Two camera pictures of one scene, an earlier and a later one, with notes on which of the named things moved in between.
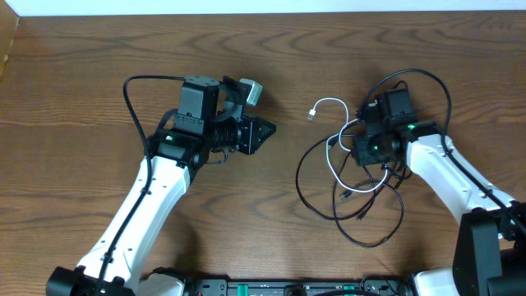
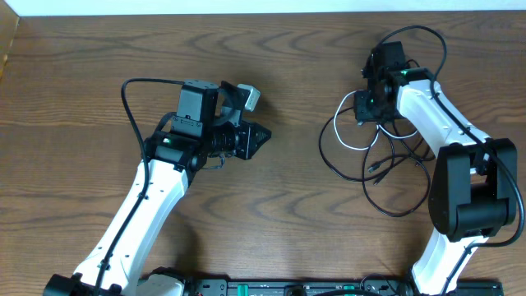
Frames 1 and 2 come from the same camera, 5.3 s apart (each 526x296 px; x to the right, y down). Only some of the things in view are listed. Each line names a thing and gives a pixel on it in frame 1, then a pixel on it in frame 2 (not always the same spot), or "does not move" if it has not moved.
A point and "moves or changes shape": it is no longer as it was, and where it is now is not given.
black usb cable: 336,218 → 371,167
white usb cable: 311,116 moves or changes shape
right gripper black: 362,155 → 362,113
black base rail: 384,285 does not move
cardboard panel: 9,21 does not move
